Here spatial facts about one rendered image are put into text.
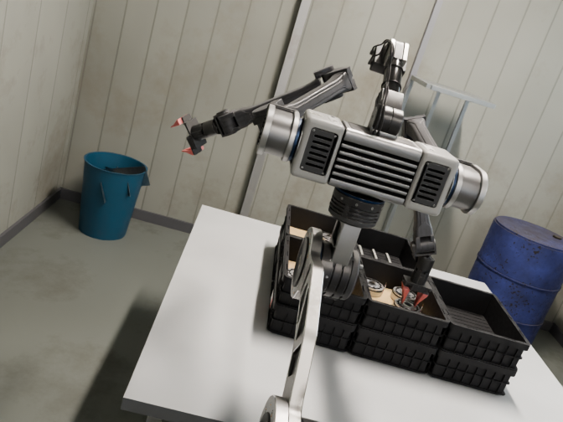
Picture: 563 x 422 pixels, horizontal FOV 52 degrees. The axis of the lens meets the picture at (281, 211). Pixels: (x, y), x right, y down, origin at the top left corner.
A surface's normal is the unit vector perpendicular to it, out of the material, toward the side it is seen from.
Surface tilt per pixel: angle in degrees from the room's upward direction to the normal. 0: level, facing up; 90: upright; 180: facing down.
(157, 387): 0
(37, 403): 0
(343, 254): 90
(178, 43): 90
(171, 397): 0
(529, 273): 90
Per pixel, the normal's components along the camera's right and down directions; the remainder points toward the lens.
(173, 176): 0.00, 0.33
